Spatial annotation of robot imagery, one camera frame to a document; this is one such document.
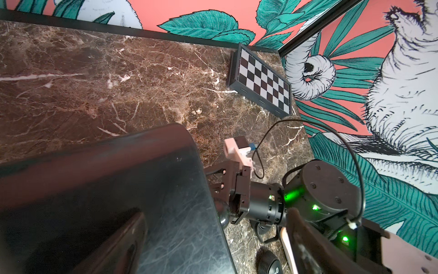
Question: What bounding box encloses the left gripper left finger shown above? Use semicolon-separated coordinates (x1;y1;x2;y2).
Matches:
70;212;148;274

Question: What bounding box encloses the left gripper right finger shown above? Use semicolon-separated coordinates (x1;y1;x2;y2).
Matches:
286;208;372;274

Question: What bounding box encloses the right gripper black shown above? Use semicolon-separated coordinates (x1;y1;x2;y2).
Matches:
205;160;251;224

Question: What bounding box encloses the black drawer cabinet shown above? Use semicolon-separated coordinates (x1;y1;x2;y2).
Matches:
1;123;236;274

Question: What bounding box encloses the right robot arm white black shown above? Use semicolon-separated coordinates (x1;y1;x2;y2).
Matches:
204;160;438;274

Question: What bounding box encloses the black white checkerboard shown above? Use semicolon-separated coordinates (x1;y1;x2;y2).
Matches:
227;43;292;118

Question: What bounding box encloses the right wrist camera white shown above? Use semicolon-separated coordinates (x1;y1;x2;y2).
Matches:
224;136;254;174

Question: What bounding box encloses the right black frame post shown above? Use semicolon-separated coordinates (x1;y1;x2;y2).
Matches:
278;0;362;58

